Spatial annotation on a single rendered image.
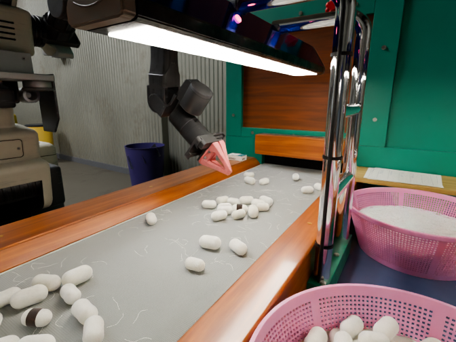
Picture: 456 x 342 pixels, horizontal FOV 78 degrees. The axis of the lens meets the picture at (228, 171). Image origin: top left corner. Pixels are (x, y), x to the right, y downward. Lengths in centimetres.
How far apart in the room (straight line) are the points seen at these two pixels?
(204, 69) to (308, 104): 206
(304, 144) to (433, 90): 36
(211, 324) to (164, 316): 7
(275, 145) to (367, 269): 52
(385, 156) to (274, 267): 64
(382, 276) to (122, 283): 43
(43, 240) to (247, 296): 35
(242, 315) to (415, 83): 79
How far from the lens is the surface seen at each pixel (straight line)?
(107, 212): 60
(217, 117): 286
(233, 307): 32
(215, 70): 288
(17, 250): 54
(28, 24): 103
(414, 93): 95
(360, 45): 54
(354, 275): 57
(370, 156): 96
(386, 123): 95
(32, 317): 39
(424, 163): 96
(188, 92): 66
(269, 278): 37
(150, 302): 38
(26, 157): 101
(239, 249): 45
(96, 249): 52
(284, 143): 96
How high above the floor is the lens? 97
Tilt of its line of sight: 14 degrees down
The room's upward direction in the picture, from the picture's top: straight up
